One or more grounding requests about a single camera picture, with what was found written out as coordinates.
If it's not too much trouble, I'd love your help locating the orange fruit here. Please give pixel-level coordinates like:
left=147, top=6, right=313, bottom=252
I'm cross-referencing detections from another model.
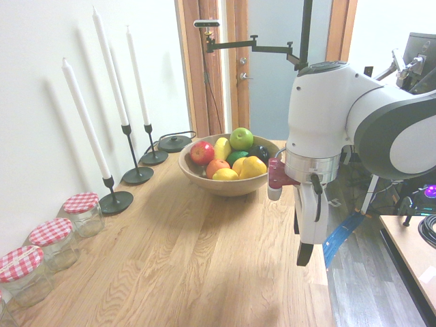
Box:
left=206, top=158, right=232, bottom=180

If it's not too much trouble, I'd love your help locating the red apple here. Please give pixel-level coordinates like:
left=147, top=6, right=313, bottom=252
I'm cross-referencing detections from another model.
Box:
left=189, top=140, right=215, bottom=167

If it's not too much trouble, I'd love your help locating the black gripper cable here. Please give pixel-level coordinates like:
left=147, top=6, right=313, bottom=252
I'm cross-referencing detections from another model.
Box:
left=310, top=174, right=324, bottom=223

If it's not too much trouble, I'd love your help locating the grey exterior depth camera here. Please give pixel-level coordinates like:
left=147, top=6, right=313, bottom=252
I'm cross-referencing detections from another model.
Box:
left=193, top=19, right=222, bottom=29

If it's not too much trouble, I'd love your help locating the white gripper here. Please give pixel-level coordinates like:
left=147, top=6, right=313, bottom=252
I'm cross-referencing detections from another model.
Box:
left=294, top=183, right=331, bottom=267

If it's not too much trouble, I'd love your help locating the black candle holder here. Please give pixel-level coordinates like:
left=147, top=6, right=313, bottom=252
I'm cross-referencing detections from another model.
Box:
left=140, top=123, right=170, bottom=167
left=121, top=124, right=155, bottom=186
left=98, top=175, right=134, bottom=216

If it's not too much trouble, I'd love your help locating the black coiled cable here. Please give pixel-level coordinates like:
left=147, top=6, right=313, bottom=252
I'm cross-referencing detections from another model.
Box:
left=418, top=214, right=436, bottom=251

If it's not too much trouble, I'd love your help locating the dark purple plum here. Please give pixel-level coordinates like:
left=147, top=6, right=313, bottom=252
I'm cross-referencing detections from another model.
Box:
left=247, top=144, right=271, bottom=164

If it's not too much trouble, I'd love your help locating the medium white candle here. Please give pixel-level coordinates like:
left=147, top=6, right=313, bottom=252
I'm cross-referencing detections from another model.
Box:
left=61, top=57, right=112, bottom=180

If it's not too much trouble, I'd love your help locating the wooden side table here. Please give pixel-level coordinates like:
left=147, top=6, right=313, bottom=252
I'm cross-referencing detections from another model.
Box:
left=378, top=213, right=436, bottom=326

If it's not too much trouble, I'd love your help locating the glass jar checkered red lid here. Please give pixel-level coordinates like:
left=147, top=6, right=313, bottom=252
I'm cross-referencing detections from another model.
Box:
left=0, top=245, right=55, bottom=309
left=63, top=192, right=106, bottom=238
left=28, top=217, right=82, bottom=273

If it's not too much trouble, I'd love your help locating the yellow banana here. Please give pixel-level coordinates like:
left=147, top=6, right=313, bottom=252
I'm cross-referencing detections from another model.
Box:
left=213, top=136, right=232, bottom=161

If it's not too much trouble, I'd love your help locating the tallest white candle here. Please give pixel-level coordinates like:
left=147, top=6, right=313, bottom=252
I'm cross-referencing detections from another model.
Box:
left=91, top=5, right=130, bottom=127

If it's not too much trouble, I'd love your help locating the wooden fruit bowl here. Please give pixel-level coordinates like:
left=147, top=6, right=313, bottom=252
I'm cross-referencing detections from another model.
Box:
left=178, top=134, right=281, bottom=198

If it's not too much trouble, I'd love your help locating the shortest white candle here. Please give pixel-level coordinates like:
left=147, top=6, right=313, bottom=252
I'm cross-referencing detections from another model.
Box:
left=125, top=25, right=151, bottom=126

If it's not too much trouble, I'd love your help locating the yellow pear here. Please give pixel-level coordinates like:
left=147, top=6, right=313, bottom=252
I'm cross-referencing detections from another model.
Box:
left=232, top=155, right=268, bottom=181

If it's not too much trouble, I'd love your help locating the black computer monitor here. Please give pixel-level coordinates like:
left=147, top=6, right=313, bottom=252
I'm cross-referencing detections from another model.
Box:
left=401, top=32, right=436, bottom=95

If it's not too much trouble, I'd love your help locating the black vertical stand pole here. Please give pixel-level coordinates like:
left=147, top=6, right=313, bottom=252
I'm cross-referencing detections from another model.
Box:
left=298, top=0, right=313, bottom=71

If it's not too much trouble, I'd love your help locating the green lime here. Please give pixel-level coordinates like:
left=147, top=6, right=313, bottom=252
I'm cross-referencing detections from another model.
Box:
left=225, top=150, right=250, bottom=168

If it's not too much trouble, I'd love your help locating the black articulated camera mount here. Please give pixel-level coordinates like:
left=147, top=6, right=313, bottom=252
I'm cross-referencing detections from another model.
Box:
left=203, top=29, right=300, bottom=72

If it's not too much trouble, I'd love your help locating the blue flat cable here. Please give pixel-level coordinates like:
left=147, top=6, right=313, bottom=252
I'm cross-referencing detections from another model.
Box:
left=322, top=210, right=366, bottom=270

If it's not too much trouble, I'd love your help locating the green apple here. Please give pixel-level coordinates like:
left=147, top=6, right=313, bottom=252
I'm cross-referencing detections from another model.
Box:
left=229, top=127, right=255, bottom=151

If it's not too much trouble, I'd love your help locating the wrist camera on maroon mount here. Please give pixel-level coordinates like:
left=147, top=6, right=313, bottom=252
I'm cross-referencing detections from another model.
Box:
left=266, top=157, right=302, bottom=202

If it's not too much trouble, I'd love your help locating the purple lit computer device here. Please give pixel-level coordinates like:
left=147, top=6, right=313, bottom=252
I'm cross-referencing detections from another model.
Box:
left=410, top=183, right=436, bottom=216

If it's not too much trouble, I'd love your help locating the frosted glass door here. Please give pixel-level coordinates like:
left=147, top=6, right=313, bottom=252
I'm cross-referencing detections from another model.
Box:
left=235, top=0, right=333, bottom=141

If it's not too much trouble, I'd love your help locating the yellow lemon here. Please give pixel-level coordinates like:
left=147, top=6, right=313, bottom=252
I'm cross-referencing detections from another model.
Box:
left=212, top=168, right=240, bottom=181

